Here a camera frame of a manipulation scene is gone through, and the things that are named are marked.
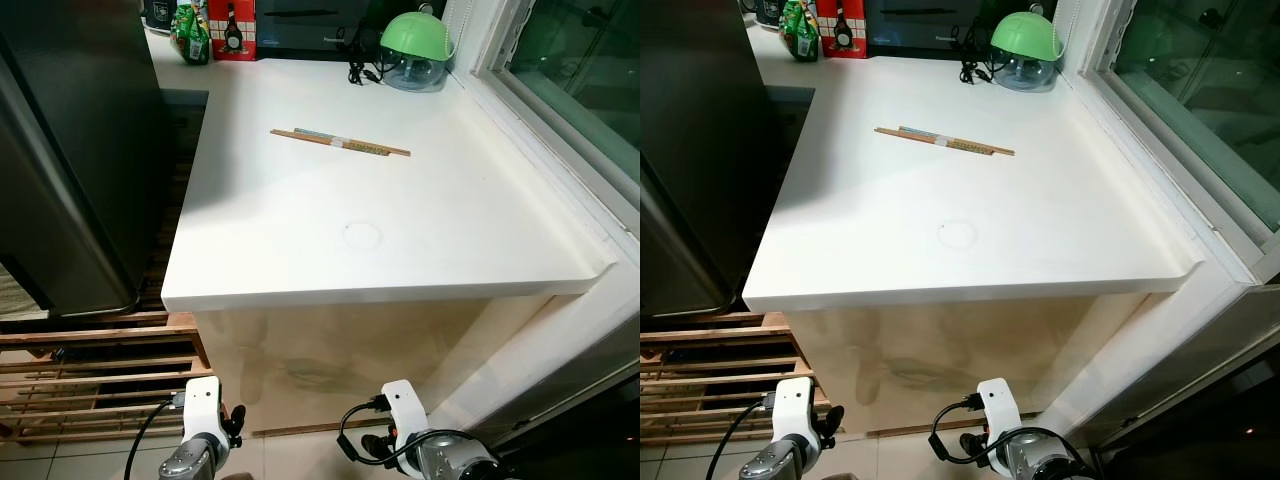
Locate wooden slatted rack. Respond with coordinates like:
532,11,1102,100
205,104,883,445
0,312,213,444
640,312,796,446

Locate white kitchen counter unit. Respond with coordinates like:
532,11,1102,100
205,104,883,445
160,30,626,438
742,30,1206,438

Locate wooden chopstick with paper band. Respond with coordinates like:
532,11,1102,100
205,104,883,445
875,127,996,157
898,125,1017,157
270,129,393,159
293,126,413,158

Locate white framed window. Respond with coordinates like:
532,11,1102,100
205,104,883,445
1055,0,1280,289
440,0,641,246

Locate clear glass bowl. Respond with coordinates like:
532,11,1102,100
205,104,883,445
994,48,1061,94
382,48,450,94

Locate red carton box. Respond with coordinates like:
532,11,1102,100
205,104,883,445
209,0,259,62
818,0,869,60

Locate green snack bag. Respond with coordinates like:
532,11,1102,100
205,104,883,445
169,0,212,67
779,0,821,64

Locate black microwave oven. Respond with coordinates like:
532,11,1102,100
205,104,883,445
255,0,443,58
864,0,1056,58

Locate green plastic dome cover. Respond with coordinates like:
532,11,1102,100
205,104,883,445
989,9,1063,64
379,9,453,64

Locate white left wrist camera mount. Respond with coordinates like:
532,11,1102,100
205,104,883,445
771,376,817,448
182,376,224,443

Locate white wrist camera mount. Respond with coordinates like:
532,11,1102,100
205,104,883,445
976,377,1025,458
182,376,224,443
771,376,817,448
381,379,433,458

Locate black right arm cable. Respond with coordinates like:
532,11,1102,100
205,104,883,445
929,395,1096,480
337,396,501,480

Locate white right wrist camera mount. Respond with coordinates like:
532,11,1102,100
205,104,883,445
381,379,433,458
976,377,1025,458

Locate black coiled power cable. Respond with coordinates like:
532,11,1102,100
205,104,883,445
956,26,998,87
343,26,387,87

